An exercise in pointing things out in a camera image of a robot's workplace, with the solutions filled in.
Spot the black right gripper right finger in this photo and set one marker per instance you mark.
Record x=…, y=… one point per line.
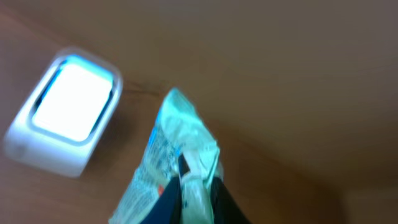
x=225, y=209

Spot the white barcode scanner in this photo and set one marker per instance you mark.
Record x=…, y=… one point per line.
x=61, y=122

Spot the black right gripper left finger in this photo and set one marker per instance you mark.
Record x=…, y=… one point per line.
x=168, y=208

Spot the teal tissue pack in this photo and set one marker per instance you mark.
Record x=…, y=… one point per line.
x=180, y=145

